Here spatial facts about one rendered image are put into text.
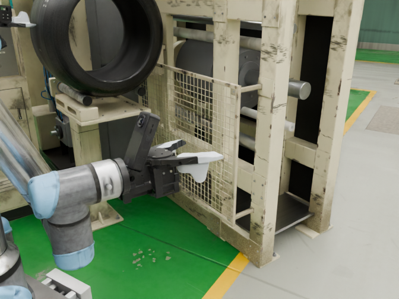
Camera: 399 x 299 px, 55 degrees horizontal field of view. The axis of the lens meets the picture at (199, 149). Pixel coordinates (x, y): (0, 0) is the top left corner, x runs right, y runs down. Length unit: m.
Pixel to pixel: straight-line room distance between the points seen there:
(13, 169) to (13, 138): 0.06
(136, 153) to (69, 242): 0.20
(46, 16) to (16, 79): 0.80
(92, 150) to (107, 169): 1.62
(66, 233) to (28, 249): 1.73
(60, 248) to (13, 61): 1.84
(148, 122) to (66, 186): 0.19
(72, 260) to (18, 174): 0.19
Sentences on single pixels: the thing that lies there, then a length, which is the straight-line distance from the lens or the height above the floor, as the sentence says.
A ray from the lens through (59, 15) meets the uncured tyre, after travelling 1.72.
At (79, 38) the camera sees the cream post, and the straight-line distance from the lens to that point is 2.17.
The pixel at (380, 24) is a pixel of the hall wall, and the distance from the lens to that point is 10.39.
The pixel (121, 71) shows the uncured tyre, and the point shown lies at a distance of 2.12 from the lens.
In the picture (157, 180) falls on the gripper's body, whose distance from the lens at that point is 0.75.
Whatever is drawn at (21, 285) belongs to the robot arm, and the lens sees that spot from 0.75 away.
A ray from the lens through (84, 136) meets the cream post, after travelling 2.28.
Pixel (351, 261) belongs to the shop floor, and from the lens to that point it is 2.33.
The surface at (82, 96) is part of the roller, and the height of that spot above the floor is 0.92.
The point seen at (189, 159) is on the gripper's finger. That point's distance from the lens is 0.73.
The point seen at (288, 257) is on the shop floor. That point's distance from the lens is 2.25.
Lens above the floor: 1.38
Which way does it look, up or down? 23 degrees down
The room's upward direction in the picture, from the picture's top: straight up
